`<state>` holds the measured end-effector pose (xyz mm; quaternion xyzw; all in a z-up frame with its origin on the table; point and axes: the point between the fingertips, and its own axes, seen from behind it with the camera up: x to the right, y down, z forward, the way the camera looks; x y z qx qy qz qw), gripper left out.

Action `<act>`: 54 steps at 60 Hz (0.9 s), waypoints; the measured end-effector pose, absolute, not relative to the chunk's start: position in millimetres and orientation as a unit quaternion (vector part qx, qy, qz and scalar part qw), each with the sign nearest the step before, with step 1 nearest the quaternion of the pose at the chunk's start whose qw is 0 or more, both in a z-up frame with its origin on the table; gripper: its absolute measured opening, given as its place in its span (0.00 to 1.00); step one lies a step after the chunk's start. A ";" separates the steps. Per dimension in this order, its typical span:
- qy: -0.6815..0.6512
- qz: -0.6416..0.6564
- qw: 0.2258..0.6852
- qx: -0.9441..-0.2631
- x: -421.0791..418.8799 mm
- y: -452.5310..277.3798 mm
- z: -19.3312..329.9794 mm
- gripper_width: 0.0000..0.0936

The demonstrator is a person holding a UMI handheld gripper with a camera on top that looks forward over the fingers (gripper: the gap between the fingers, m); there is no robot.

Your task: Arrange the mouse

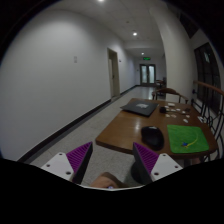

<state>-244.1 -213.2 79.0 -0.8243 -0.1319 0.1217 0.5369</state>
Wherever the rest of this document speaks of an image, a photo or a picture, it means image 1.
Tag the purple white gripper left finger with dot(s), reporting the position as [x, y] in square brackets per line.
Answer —
[71, 166]

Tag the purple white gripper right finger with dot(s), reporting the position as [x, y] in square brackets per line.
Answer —
[150, 166]

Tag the black computer mouse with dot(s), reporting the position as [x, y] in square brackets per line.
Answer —
[153, 137]

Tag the green mouse pad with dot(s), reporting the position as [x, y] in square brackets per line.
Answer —
[186, 139]

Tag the brown wooden table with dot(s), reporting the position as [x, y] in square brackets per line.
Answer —
[125, 129]

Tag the small black round object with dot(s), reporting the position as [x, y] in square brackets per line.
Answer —
[162, 110]

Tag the black closed laptop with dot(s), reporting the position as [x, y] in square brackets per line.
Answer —
[140, 107]

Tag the wooden chair near table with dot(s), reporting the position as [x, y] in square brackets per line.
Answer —
[168, 91]

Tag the glass double door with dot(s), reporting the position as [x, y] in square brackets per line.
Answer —
[147, 74]

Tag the green exit sign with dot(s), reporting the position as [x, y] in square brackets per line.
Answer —
[146, 58]

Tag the beige side door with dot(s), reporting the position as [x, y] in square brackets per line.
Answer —
[113, 67]

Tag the white wall switch plate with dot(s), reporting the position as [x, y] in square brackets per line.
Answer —
[75, 59]

